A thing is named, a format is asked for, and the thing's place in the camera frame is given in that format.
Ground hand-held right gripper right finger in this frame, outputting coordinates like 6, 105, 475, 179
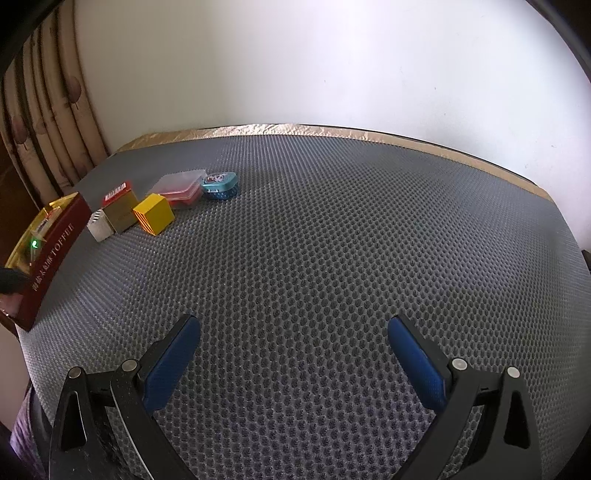
387, 315, 543, 480

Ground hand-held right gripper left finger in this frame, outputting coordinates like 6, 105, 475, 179
48, 315, 201, 480

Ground red tin box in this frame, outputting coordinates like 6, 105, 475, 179
4, 191, 93, 332

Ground black white zigzag box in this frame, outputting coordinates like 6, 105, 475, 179
87, 209, 115, 243

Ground gold box with red label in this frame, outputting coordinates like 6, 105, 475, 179
102, 181, 140, 234

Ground yellow cube box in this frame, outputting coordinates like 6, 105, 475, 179
132, 194, 175, 236

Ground purple clothing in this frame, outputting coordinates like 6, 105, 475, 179
9, 383, 52, 480

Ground grey mesh mat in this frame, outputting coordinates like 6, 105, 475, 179
14, 124, 587, 480

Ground clear plastic box red contents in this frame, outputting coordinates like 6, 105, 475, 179
147, 169, 207, 209

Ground small blue tin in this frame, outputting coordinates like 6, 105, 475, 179
201, 171, 240, 200

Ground beige patterned curtain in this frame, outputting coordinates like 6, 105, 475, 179
0, 0, 112, 208

